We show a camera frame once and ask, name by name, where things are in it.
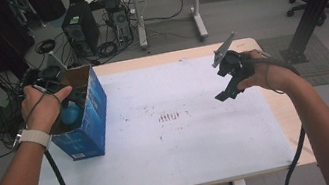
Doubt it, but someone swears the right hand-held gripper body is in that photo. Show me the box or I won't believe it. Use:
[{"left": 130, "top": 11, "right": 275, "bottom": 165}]
[{"left": 206, "top": 28, "right": 258, "bottom": 85}]

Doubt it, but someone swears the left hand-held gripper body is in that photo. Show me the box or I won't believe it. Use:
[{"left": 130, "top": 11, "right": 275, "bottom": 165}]
[{"left": 16, "top": 49, "right": 72, "bottom": 101}]

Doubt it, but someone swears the blue bottle with white cap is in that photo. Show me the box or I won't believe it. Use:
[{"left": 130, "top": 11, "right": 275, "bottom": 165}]
[{"left": 58, "top": 101, "right": 87, "bottom": 128}]

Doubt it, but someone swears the blue cardboard box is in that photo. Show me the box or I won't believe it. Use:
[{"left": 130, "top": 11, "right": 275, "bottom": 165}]
[{"left": 38, "top": 61, "right": 118, "bottom": 166}]

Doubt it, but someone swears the person's left hand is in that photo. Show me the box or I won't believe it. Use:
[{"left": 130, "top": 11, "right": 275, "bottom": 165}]
[{"left": 16, "top": 77, "right": 80, "bottom": 137}]

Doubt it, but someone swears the person's right hand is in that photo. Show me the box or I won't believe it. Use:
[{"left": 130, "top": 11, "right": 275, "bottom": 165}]
[{"left": 231, "top": 43, "right": 302, "bottom": 101}]

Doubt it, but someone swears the white table mat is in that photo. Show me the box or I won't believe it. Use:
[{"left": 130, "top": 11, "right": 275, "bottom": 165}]
[{"left": 12, "top": 43, "right": 301, "bottom": 185}]

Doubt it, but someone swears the black computer tower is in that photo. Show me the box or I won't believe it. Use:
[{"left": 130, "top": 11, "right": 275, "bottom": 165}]
[{"left": 57, "top": 0, "right": 104, "bottom": 61}]

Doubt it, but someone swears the white wristwatch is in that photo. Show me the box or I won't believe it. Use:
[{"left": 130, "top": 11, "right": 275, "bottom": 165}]
[{"left": 9, "top": 124, "right": 55, "bottom": 155}]

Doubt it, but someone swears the grey floor mat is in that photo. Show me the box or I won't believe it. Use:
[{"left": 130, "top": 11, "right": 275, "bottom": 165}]
[{"left": 256, "top": 27, "right": 329, "bottom": 96}]

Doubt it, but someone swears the black office chair base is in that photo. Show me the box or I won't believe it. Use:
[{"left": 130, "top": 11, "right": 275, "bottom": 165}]
[{"left": 284, "top": 0, "right": 329, "bottom": 32}]

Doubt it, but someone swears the small black cable coil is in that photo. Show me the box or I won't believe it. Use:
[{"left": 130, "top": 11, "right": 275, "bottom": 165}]
[{"left": 33, "top": 37, "right": 58, "bottom": 56}]

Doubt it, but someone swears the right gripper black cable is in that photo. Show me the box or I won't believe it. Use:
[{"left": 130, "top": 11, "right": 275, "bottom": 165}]
[{"left": 247, "top": 49, "right": 320, "bottom": 185}]

